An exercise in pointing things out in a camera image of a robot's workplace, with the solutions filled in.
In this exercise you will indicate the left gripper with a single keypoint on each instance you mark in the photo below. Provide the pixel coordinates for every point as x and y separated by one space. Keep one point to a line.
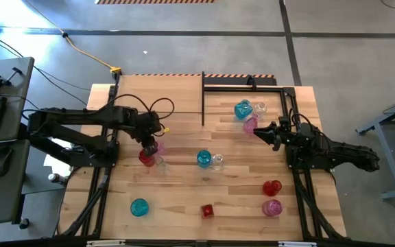
147 125

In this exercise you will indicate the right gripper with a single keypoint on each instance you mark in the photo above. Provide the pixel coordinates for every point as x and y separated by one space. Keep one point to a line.
290 137

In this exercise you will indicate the red ribbed bottle vase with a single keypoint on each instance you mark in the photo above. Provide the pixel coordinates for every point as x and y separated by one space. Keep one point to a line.
145 161

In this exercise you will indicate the clear faceted tall vase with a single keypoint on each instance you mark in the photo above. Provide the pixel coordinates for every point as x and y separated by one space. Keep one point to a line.
163 168

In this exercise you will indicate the blue bulbous glass vase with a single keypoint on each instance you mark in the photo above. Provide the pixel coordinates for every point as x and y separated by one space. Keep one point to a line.
242 111

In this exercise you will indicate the blue cylindrical glass vase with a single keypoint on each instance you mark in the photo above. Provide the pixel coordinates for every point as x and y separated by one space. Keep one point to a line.
204 159

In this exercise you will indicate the blue round dotted vase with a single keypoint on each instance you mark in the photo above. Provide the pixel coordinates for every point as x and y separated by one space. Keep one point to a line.
139 207

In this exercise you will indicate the clear round ribbed vase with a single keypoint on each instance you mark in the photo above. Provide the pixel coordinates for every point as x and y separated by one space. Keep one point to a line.
218 163

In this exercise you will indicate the red square ribbed vase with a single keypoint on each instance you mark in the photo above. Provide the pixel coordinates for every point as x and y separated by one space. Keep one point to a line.
207 211

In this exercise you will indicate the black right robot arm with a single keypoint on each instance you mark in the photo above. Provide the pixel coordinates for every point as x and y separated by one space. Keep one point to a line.
348 154

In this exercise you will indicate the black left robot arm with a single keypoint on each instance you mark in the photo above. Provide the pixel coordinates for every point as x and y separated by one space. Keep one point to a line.
81 115

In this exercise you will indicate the pink slender glass vase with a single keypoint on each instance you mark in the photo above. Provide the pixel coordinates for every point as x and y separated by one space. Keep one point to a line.
250 127

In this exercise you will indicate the yellow label tag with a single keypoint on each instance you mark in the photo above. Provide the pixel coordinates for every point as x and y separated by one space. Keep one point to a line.
166 130

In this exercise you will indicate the clear small glass vase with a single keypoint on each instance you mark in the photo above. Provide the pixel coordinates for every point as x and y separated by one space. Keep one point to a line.
260 108

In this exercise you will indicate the red flared glass vase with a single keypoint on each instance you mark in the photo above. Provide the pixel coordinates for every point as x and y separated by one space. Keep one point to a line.
270 188

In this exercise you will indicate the pink round swirl vase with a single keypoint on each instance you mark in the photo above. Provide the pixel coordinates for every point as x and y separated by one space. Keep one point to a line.
272 208

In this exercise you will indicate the small grey bottle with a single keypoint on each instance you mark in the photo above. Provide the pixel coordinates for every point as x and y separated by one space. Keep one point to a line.
56 178

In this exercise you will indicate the white paper sheet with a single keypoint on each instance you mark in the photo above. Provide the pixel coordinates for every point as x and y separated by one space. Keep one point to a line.
51 164

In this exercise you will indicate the grey metal table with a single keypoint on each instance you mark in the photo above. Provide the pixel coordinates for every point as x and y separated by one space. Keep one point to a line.
391 154

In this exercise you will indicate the grey desk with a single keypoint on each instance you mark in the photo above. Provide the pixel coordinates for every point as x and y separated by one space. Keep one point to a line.
15 103

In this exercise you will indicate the black round knob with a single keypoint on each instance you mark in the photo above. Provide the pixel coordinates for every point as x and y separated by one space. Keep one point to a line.
23 223

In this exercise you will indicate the black computer mouse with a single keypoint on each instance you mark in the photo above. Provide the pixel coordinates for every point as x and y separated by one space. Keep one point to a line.
1 161

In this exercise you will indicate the wooden shelf with black frame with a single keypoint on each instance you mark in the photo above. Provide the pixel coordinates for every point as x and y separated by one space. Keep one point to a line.
170 91

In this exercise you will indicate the white frame bracket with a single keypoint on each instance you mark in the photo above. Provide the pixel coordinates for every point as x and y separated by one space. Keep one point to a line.
105 243
297 244

